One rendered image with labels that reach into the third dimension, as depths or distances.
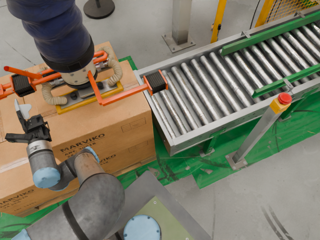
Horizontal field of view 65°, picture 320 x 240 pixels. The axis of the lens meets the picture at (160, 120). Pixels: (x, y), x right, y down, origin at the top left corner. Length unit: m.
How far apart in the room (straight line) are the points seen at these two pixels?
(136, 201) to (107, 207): 0.87
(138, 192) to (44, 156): 0.61
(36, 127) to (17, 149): 0.90
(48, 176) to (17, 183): 0.92
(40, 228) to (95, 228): 0.11
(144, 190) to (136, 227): 0.37
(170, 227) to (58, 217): 0.89
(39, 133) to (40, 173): 0.19
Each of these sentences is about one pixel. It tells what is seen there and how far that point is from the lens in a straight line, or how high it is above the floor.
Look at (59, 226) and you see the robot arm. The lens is 0.57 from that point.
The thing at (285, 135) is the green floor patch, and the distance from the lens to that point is 2.62.
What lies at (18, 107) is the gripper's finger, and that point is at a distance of 1.15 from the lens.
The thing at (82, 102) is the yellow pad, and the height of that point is 1.13.
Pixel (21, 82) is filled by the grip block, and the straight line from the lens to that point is 1.30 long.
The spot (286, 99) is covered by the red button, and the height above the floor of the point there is 1.04.
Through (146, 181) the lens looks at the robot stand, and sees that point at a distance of 1.46.
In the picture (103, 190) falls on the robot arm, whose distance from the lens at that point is 0.59.
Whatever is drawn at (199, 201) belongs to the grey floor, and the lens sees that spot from 2.21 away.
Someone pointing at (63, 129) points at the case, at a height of 0.94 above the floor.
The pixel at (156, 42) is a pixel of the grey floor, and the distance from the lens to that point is 3.04.
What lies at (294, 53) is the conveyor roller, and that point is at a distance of 2.44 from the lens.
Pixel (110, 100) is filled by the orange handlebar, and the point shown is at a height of 1.25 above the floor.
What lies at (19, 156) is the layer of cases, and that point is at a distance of 1.99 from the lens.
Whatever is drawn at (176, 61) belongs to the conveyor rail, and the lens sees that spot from 2.07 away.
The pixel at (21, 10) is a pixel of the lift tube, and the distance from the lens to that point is 0.97.
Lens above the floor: 2.17
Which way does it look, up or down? 63 degrees down
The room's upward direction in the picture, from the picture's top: 2 degrees counter-clockwise
